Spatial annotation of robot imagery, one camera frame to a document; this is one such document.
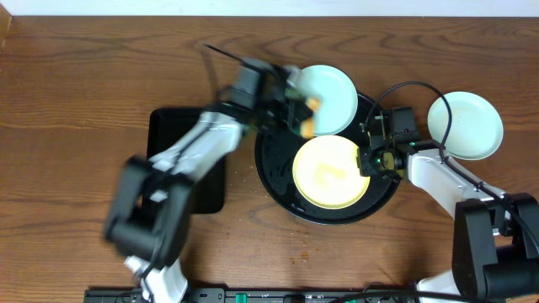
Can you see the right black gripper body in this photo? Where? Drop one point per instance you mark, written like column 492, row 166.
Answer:
column 372, row 161

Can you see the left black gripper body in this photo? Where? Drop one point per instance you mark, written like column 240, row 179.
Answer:
column 290, row 108

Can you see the yellow green sponge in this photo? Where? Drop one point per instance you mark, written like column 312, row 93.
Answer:
column 307, row 126

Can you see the yellow plate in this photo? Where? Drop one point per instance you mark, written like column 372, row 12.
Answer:
column 326, row 173

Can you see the light blue plate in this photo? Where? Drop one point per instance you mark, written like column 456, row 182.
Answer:
column 337, row 96
column 476, row 127

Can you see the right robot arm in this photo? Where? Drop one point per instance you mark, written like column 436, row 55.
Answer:
column 495, row 243

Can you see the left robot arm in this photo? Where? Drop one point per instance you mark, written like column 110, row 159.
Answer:
column 148, row 220

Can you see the black round tray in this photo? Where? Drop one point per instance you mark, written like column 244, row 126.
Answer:
column 274, row 156

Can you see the black rectangular tray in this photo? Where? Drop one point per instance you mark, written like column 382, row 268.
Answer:
column 168, row 125

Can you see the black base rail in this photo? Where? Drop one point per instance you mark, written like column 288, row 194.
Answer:
column 219, row 295

